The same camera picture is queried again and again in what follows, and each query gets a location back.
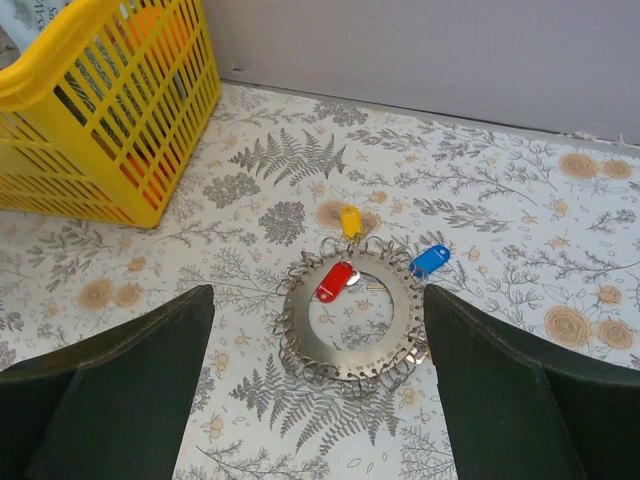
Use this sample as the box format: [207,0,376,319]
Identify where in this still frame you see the blue key tag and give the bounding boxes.
[409,245,451,278]

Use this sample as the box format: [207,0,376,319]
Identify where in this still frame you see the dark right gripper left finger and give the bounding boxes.
[1,285,215,479]

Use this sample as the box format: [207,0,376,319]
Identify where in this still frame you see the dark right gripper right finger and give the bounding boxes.
[424,285,639,479]

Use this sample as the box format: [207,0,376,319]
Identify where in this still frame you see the yellow key tag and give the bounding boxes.
[340,205,364,240]

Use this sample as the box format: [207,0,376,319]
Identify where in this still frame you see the red key tag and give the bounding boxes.
[316,261,355,303]

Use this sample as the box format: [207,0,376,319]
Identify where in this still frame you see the yellow plastic basket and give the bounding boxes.
[1,1,220,228]

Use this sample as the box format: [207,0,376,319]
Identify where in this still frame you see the orange fruit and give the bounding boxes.
[126,6,190,69]

